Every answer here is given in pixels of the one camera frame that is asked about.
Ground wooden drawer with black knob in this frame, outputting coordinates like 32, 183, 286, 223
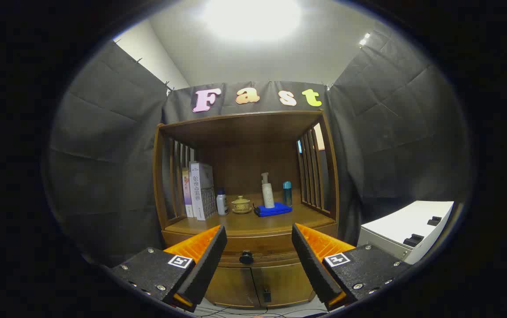
162, 230, 338, 268

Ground folded blue cloth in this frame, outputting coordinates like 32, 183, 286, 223
254, 202, 293, 217

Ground white bottle with blue cap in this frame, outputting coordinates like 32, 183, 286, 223
216, 188, 229, 216

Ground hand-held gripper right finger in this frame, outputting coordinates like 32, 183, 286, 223
291, 223, 413, 311

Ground yellow lidded tea bowl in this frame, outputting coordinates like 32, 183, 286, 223
231, 196, 253, 215

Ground white pump bottle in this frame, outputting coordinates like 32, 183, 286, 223
261, 172, 275, 209

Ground dark floor cables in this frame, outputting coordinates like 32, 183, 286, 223
192, 305, 324, 318

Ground wooden cabinet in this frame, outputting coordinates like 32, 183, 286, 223
153, 110, 340, 309

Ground wooden countertop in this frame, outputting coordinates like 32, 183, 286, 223
164, 194, 337, 235

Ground thin purple book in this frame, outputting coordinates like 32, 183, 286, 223
182, 167, 195, 218

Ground thick white book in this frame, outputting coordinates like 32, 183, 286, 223
189, 162, 217, 221

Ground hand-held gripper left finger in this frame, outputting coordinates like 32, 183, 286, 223
110, 224, 228, 313

